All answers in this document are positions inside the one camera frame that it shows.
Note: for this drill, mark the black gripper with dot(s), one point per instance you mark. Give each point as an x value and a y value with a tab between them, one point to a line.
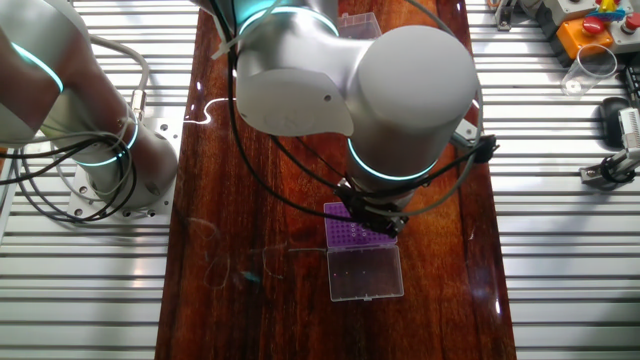
365	207

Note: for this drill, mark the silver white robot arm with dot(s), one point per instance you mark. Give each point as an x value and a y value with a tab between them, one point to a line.
415	90

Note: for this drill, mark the purple pipette tip box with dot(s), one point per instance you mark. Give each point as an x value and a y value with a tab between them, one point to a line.
360	26
365	275

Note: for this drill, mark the dark wooden board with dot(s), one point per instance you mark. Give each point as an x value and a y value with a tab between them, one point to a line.
250	300

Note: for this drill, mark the clear plastic cup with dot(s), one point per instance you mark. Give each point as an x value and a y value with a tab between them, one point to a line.
590	67

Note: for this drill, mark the orange emergency stop button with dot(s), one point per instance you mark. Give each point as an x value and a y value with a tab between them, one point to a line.
582	37

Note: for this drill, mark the grey control box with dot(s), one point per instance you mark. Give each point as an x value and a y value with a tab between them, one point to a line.
570	10

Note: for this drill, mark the black keyboard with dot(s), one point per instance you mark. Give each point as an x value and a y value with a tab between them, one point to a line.
634	85

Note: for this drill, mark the grey box red button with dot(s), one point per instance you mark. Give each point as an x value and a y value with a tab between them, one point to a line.
627	32

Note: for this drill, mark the colourful small toy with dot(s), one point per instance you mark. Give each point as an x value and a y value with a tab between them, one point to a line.
609	9

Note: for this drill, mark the aluminium corner bracket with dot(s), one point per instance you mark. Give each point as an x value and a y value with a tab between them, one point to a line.
505	15

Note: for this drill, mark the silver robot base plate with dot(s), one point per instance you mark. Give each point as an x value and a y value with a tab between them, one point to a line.
165	135

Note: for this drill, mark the silver ribbed camera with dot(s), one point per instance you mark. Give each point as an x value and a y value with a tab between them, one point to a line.
631	125

